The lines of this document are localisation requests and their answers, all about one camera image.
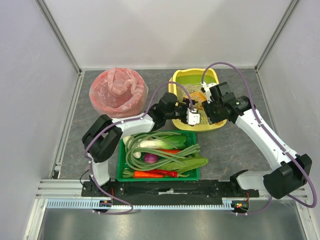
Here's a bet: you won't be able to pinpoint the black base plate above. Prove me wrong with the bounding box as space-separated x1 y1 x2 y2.
81 180 260 201

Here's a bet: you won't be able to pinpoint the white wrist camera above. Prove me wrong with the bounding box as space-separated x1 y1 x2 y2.
186 108 201 126
201 82 217 103

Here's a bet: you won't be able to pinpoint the yellow litter box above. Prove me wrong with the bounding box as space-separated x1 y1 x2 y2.
168 68 227 132

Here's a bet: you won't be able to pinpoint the green bok choy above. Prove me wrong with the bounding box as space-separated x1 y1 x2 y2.
159 134 187 150

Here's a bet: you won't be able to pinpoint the white small mushroom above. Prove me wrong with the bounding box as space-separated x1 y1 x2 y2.
133 152 142 159

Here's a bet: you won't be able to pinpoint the grey cat litter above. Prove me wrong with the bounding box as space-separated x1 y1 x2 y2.
176 84 204 100

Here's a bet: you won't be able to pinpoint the orange carrot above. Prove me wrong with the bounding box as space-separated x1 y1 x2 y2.
159 149 181 155
122 169 164 179

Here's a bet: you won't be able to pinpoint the green long beans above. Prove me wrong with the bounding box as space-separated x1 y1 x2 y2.
124 131 200 171

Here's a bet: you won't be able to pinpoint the purple onion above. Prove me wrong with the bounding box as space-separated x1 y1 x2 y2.
143 153 159 164

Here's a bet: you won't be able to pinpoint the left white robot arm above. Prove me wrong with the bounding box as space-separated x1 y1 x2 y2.
82 92 200 187

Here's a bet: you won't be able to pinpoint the red trash bin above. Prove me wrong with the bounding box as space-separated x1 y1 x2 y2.
90 72 148 119

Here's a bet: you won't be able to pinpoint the white green leek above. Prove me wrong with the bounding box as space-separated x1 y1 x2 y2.
138 139 174 150

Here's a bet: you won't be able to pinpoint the green lettuce leaf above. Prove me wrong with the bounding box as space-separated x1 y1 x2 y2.
158 156 209 174

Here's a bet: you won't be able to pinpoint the orange litter scoop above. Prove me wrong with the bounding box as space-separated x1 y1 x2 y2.
190 91 207 110

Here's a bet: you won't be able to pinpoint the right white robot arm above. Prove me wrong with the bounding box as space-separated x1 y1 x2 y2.
201 82 312 199

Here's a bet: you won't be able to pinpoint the grey slotted cable duct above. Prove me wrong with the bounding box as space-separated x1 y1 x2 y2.
46 199 235 211

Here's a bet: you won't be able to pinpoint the white radish with leaves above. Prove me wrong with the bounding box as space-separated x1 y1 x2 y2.
122 135 135 146

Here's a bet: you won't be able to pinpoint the pink plastic bin liner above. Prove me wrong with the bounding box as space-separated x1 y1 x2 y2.
88 66 149 118

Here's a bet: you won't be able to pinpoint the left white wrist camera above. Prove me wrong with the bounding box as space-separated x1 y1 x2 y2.
186 108 201 126

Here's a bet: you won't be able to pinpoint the red chili pepper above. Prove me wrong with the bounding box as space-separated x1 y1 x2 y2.
148 169 189 178

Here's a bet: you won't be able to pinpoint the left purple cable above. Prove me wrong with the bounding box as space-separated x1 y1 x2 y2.
83 81 197 216

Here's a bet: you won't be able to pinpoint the orange carrot front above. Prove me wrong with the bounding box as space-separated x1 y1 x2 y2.
122 169 164 179

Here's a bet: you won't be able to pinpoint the green vegetable tray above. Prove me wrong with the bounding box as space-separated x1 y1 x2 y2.
116 130 200 182

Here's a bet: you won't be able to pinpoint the orange carrot middle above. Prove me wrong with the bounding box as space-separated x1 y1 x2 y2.
159 149 181 155

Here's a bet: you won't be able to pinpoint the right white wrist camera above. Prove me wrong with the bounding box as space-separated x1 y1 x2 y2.
201 82 217 103

